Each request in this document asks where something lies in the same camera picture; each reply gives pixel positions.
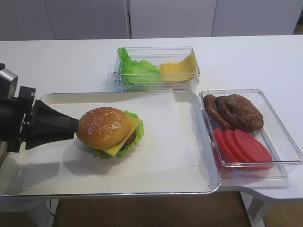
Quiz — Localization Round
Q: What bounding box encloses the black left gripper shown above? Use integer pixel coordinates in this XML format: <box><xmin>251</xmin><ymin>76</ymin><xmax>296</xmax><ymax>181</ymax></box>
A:
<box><xmin>0</xmin><ymin>86</ymin><xmax>79</xmax><ymax>153</ymax></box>

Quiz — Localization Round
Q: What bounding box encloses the sesame top bun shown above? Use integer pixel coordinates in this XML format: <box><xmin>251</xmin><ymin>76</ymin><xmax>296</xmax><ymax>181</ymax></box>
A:
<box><xmin>76</xmin><ymin>107</ymin><xmax>131</xmax><ymax>150</ymax></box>

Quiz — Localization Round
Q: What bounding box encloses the yellow cheese slice on burger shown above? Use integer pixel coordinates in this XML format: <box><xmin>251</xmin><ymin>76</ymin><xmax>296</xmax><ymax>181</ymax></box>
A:
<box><xmin>102</xmin><ymin>115</ymin><xmax>141</xmax><ymax>156</ymax></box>

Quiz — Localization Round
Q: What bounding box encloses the lettuce leaf under burger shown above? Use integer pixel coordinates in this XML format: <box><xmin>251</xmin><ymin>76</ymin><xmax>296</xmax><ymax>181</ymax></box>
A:
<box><xmin>93</xmin><ymin>110</ymin><xmax>144</xmax><ymax>159</ymax></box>

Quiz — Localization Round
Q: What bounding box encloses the green lettuce leaf in box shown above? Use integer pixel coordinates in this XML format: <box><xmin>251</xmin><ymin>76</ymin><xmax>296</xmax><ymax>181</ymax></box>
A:
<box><xmin>117</xmin><ymin>47</ymin><xmax>161</xmax><ymax>83</ymax></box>

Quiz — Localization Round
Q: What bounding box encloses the clear lettuce and cheese box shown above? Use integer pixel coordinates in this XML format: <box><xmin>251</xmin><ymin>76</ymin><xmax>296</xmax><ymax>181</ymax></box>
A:
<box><xmin>114</xmin><ymin>46</ymin><xmax>200</xmax><ymax>92</ymax></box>

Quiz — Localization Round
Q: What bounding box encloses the yellow cheese slice stack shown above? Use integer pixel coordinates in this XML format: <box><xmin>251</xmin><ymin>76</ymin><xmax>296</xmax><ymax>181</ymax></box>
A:
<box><xmin>160</xmin><ymin>51</ymin><xmax>198</xmax><ymax>82</ymax></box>

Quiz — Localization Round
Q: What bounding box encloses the clear bun box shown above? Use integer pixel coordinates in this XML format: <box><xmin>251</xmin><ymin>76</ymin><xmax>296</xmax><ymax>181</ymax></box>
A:
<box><xmin>0</xmin><ymin>141</ymin><xmax>9</xmax><ymax>168</ymax></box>

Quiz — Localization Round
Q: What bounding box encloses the brown patty in burger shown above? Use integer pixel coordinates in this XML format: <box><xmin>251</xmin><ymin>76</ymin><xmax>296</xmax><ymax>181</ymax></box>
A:
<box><xmin>119</xmin><ymin>130</ymin><xmax>136</xmax><ymax>151</ymax></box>

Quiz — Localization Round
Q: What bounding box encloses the white paper sheet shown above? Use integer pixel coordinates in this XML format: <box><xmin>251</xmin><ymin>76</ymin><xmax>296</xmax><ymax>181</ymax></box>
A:
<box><xmin>22</xmin><ymin>90</ymin><xmax>196</xmax><ymax>193</ymax></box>

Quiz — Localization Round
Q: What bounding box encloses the left brown meat patty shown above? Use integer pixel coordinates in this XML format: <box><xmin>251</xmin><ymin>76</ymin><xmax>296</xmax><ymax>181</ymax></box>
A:
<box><xmin>203</xmin><ymin>95</ymin><xmax>234</xmax><ymax>130</ymax></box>

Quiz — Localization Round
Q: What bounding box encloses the brown meat patty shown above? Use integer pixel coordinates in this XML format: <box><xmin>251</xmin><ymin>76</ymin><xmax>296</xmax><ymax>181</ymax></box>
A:
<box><xmin>216</xmin><ymin>96</ymin><xmax>253</xmax><ymax>133</ymax></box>
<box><xmin>203</xmin><ymin>95</ymin><xmax>234</xmax><ymax>130</ymax></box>
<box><xmin>226</xmin><ymin>94</ymin><xmax>264</xmax><ymax>130</ymax></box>

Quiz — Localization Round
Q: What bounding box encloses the left red tomato slice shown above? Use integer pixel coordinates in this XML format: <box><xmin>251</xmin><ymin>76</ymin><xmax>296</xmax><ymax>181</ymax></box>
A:
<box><xmin>214</xmin><ymin>127</ymin><xmax>238</xmax><ymax>163</ymax></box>

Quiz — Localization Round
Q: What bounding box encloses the red tomato slice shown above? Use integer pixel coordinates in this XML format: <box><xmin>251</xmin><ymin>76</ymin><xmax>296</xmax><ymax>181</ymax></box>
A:
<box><xmin>223</xmin><ymin>129</ymin><xmax>249</xmax><ymax>163</ymax></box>
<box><xmin>234</xmin><ymin>129</ymin><xmax>273</xmax><ymax>162</ymax></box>
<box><xmin>214</xmin><ymin>127</ymin><xmax>238</xmax><ymax>163</ymax></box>

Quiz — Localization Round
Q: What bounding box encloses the middle brown meat patty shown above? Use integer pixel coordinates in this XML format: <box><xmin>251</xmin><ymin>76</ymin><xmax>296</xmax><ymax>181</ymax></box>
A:
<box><xmin>216</xmin><ymin>96</ymin><xmax>253</xmax><ymax>133</ymax></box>

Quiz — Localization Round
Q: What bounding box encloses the middle red tomato slice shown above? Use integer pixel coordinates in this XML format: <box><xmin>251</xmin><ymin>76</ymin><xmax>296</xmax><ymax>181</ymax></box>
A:
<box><xmin>223</xmin><ymin>129</ymin><xmax>249</xmax><ymax>163</ymax></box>

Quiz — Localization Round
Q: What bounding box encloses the clear patty and tomato box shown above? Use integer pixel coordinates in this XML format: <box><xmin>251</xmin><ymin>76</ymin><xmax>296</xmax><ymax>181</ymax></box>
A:
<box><xmin>199</xmin><ymin>89</ymin><xmax>303</xmax><ymax>178</ymax></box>

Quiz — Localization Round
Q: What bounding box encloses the right brown meat patty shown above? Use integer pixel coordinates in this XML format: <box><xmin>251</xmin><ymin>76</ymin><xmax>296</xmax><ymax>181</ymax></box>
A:
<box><xmin>226</xmin><ymin>94</ymin><xmax>264</xmax><ymax>130</ymax></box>

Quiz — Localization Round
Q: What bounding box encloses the right red tomato slice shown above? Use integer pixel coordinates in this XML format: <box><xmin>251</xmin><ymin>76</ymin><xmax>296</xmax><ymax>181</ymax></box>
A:
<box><xmin>234</xmin><ymin>129</ymin><xmax>273</xmax><ymax>162</ymax></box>

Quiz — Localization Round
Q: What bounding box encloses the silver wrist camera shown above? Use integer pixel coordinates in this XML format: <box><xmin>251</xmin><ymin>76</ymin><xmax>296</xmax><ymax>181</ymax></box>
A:
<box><xmin>0</xmin><ymin>63</ymin><xmax>18</xmax><ymax>98</ymax></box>

